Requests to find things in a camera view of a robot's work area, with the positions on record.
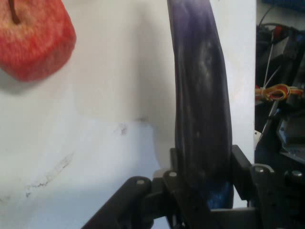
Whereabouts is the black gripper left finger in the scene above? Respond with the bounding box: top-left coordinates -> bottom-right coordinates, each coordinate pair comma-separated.
81,147 -> 212,229

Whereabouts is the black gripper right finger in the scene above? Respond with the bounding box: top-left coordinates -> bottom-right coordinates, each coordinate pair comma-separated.
230,144 -> 305,229

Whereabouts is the purple toy eggplant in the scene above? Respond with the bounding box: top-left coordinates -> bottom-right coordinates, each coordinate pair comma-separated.
166,0 -> 233,211

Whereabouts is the red toy apple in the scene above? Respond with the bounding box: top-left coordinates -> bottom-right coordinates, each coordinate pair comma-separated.
0,0 -> 77,83

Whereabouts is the dark equipment frame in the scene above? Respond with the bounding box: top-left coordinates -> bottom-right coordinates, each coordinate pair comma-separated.
254,22 -> 305,174

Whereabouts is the orange yellow wire bundle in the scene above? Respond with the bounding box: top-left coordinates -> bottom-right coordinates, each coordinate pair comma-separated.
254,84 -> 305,103

